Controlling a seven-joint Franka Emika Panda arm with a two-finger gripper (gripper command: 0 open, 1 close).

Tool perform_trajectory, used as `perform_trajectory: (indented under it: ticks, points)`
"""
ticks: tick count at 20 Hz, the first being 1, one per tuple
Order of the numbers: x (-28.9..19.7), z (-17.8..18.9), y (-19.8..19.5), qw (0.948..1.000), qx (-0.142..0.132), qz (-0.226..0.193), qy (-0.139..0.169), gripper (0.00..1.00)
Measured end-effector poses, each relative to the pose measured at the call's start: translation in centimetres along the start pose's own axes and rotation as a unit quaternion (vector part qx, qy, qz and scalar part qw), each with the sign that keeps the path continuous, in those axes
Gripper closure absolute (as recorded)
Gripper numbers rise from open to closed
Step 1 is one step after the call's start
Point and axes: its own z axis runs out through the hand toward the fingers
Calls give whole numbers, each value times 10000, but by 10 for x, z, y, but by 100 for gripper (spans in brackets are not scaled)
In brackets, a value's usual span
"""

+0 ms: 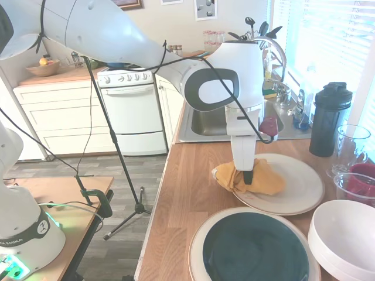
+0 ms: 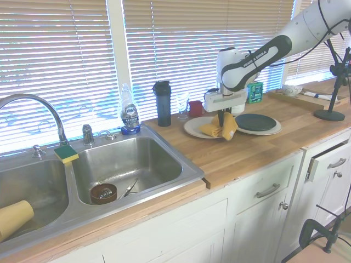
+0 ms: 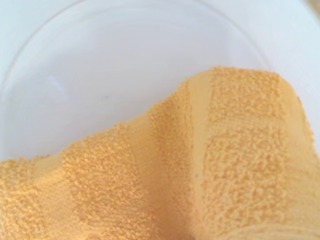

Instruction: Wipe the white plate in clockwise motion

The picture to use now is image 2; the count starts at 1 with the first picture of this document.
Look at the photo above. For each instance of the teal printed box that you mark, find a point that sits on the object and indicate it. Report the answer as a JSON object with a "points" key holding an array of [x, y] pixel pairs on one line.
{"points": [[255, 93]]}

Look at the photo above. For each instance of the round metal cabinet knob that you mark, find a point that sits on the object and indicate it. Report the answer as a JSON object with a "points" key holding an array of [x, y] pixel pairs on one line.
{"points": [[339, 174], [284, 206]]}

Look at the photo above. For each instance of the black shaker bottle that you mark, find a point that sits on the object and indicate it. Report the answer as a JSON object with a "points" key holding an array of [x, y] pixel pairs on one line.
{"points": [[164, 109]]}

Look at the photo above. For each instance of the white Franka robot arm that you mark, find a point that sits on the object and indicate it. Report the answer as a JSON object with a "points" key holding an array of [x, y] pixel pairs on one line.
{"points": [[307, 22]]}

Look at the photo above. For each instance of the dark green clamp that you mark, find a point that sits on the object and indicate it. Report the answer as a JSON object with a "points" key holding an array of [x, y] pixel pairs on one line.
{"points": [[304, 233]]}

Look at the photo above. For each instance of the black round base stand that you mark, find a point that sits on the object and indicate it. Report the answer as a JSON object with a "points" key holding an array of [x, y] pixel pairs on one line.
{"points": [[329, 115]]}

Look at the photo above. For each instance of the stainless steel double sink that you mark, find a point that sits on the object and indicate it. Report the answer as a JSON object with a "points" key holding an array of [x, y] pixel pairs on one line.
{"points": [[170, 153]]}

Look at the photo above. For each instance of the yellow plastic cup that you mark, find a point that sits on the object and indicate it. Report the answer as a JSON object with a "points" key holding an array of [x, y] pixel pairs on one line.
{"points": [[16, 219]]}

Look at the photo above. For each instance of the chrome sink knob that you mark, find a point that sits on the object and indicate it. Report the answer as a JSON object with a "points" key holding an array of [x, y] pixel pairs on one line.
{"points": [[38, 152]]}

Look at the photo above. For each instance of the red mug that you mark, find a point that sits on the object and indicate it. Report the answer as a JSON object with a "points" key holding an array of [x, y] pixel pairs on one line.
{"points": [[195, 109]]}

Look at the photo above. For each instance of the chrome gooseneck faucet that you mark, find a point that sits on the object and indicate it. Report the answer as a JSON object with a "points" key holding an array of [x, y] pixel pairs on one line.
{"points": [[55, 112]]}

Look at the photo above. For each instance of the white dinner plate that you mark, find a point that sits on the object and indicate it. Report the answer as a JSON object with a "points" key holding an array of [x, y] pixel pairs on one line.
{"points": [[193, 126]]}

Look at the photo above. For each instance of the blue dish soap bottle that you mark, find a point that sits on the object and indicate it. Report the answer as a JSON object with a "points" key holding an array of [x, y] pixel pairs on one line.
{"points": [[130, 115]]}

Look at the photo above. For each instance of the wooden serving tray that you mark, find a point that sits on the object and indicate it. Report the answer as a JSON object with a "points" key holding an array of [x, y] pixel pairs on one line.
{"points": [[301, 102]]}

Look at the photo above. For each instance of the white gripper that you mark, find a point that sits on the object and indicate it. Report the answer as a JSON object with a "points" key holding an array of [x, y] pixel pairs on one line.
{"points": [[225, 100]]}

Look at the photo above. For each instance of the clear drinking glass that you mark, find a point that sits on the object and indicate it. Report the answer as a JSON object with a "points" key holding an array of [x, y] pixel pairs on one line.
{"points": [[183, 109]]}

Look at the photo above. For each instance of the dark green plate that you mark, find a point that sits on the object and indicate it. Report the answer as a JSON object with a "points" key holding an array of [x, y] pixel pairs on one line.
{"points": [[263, 132]]}

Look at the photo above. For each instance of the chrome sink sprayer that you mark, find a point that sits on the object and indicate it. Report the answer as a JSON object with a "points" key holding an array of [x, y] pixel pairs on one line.
{"points": [[88, 134]]}

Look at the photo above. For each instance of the yellow and green sponge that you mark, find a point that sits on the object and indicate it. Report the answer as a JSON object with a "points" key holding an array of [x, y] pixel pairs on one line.
{"points": [[65, 153]]}

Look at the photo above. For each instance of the brown ceramic bowl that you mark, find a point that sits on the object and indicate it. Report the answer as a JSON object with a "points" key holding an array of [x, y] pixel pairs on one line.
{"points": [[96, 195]]}

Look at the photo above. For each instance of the rolled white napkin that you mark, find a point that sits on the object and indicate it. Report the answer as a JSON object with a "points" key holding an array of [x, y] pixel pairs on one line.
{"points": [[323, 96]]}

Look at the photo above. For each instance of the metal whisk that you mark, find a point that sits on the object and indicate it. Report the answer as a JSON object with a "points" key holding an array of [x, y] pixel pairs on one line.
{"points": [[105, 192]]}

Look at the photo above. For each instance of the dark teal plate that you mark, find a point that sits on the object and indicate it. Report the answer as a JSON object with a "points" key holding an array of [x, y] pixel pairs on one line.
{"points": [[255, 122]]}

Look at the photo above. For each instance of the white window blind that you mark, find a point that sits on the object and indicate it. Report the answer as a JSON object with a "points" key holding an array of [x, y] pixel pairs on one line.
{"points": [[310, 65], [192, 41], [55, 54]]}

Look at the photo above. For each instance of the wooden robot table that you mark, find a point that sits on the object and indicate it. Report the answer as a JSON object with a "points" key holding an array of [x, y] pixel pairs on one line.
{"points": [[329, 257]]}

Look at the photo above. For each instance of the white patterned bowl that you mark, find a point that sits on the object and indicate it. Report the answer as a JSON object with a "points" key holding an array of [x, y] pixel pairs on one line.
{"points": [[292, 90]]}

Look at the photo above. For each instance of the yellow terry towel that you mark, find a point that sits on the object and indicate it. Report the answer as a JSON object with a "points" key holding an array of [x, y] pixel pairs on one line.
{"points": [[229, 126]]}

